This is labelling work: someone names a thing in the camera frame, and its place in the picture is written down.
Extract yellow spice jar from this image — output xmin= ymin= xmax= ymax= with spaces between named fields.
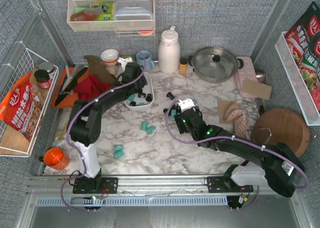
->
xmin=179 ymin=57 xmax=188 ymax=76

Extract light blue mug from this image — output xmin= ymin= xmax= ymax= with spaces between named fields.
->
xmin=136 ymin=50 xmax=155 ymax=71

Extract red lid jar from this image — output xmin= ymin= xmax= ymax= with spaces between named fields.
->
xmin=34 ymin=69 xmax=52 ymax=89

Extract wire hanger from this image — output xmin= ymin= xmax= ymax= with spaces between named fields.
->
xmin=251 ymin=127 xmax=272 ymax=145

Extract green label bottle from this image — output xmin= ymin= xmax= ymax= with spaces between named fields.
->
xmin=90 ymin=0 xmax=115 ymax=21

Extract orange striped white bowl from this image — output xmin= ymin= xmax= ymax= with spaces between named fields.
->
xmin=100 ymin=49 xmax=119 ymax=66

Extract white storage basket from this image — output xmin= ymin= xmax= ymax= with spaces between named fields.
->
xmin=124 ymin=71 xmax=154 ymax=112

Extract white mesh basket right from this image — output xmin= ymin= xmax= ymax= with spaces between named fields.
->
xmin=274 ymin=31 xmax=320 ymax=126

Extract orange tray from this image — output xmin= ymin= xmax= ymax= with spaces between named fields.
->
xmin=51 ymin=65 xmax=91 ymax=109

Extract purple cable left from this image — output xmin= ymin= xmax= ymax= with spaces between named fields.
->
xmin=59 ymin=47 xmax=147 ymax=211

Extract black kitchen knife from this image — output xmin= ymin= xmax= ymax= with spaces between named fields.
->
xmin=51 ymin=65 xmax=89 ymax=109

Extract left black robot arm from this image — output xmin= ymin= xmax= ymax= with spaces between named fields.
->
xmin=66 ymin=62 xmax=148 ymax=179

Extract orange cup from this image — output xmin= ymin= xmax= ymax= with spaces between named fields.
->
xmin=43 ymin=147 xmax=70 ymax=171

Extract clear plastic food containers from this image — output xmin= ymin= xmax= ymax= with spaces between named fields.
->
xmin=113 ymin=0 xmax=154 ymax=31

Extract steel lid jar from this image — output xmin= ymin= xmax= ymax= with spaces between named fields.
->
xmin=39 ymin=61 xmax=55 ymax=74

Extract cardboard piece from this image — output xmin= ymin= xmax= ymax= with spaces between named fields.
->
xmin=240 ymin=78 xmax=272 ymax=100

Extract steel pot with lid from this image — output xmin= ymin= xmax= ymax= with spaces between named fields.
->
xmin=187 ymin=46 xmax=244 ymax=84

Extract glass spice jar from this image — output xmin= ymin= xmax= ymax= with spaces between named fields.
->
xmin=106 ymin=65 xmax=119 ymax=76

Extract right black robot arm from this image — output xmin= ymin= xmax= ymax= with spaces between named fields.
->
xmin=174 ymin=105 xmax=306 ymax=198

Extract white handle knife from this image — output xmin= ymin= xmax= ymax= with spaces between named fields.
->
xmin=61 ymin=65 xmax=78 ymax=91

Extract clear wall shelf bin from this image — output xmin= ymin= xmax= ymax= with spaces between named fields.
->
xmin=67 ymin=0 xmax=156 ymax=36

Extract red cloth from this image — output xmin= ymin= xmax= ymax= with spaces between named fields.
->
xmin=73 ymin=75 xmax=111 ymax=101

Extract purple cable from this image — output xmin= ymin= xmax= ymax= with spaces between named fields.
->
xmin=165 ymin=100 xmax=310 ymax=211
xmin=59 ymin=47 xmax=147 ymax=211

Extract white thermos jug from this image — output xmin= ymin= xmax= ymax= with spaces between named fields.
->
xmin=158 ymin=25 xmax=181 ymax=74

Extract brown cloth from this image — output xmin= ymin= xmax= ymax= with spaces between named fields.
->
xmin=83 ymin=55 xmax=116 ymax=85

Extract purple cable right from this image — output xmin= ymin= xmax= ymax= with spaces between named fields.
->
xmin=165 ymin=100 xmax=310 ymax=211

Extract pink tray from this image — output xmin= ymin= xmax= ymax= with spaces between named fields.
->
xmin=234 ymin=56 xmax=258 ymax=99

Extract round wooden board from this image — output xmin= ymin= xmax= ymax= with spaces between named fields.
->
xmin=253 ymin=108 xmax=311 ymax=158

